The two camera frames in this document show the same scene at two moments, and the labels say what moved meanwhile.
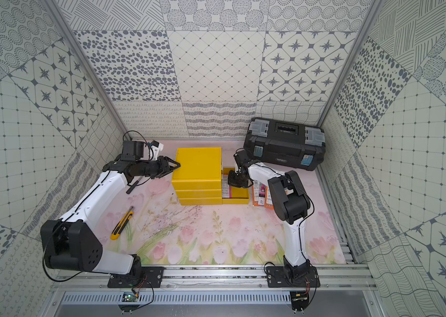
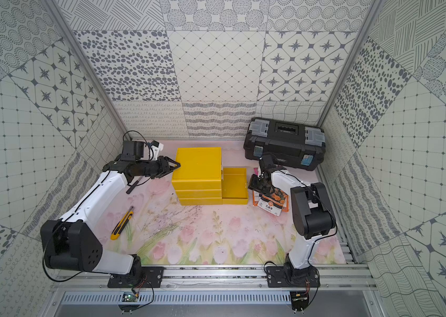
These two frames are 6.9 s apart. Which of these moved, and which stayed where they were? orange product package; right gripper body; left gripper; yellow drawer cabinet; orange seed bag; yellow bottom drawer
Moved: orange product package; right gripper body
Stayed: yellow drawer cabinet; yellow bottom drawer; left gripper; orange seed bag
